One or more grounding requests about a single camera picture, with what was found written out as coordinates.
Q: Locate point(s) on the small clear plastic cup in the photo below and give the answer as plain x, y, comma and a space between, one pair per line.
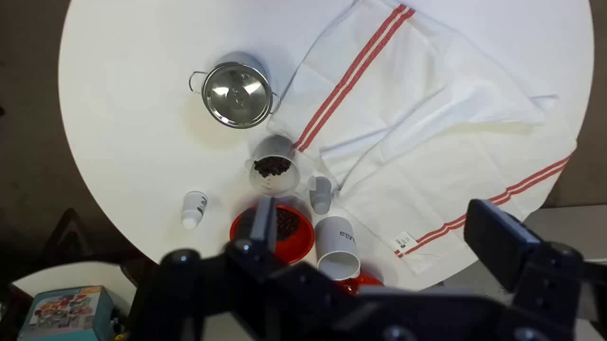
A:
321, 192

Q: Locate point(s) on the red bowl with coffee beans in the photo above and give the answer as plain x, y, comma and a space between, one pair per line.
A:
292, 232

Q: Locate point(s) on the teal printed box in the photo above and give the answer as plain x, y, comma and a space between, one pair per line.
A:
67, 313

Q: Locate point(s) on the white mug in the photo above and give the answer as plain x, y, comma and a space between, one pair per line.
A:
338, 247

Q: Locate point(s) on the white towel with red stripes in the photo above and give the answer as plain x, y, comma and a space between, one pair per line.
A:
437, 126

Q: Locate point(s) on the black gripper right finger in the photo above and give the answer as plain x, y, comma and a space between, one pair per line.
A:
501, 243

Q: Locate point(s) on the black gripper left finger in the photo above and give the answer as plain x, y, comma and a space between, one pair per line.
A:
262, 222

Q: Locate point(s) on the empty red bowl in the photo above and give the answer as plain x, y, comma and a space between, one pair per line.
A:
361, 283

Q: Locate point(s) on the stainless steel pot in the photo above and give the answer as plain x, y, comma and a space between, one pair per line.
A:
235, 92

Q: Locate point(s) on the clear cup with coffee beans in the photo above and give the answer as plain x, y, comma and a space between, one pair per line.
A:
273, 165

